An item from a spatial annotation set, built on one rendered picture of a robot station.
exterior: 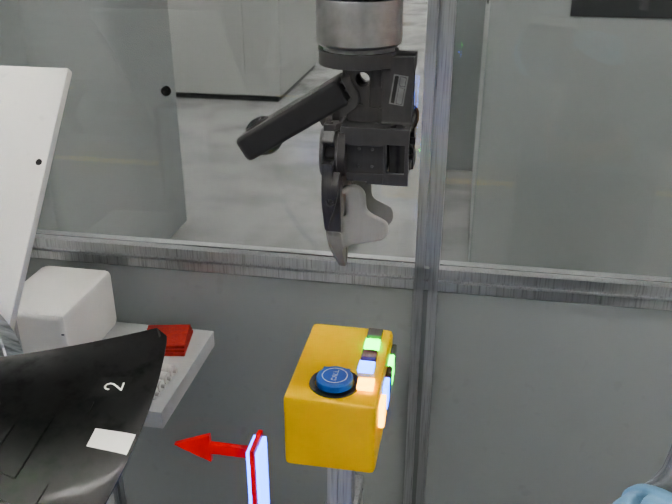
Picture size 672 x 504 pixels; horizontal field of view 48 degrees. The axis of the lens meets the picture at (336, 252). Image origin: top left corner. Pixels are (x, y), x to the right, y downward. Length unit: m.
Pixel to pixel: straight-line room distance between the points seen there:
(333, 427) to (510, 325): 0.55
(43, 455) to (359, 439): 0.35
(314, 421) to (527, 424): 0.66
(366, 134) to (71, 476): 0.36
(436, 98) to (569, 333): 0.45
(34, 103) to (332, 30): 0.46
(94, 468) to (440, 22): 0.80
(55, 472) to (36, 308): 0.70
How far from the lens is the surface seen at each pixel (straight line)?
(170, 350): 1.29
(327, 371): 0.83
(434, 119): 1.17
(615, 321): 1.30
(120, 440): 0.59
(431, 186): 1.20
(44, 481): 0.59
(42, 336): 1.27
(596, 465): 1.47
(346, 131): 0.67
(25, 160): 0.97
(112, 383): 0.62
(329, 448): 0.83
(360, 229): 0.71
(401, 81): 0.67
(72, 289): 1.31
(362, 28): 0.64
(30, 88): 1.01
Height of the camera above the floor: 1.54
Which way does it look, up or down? 25 degrees down
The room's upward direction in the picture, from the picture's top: straight up
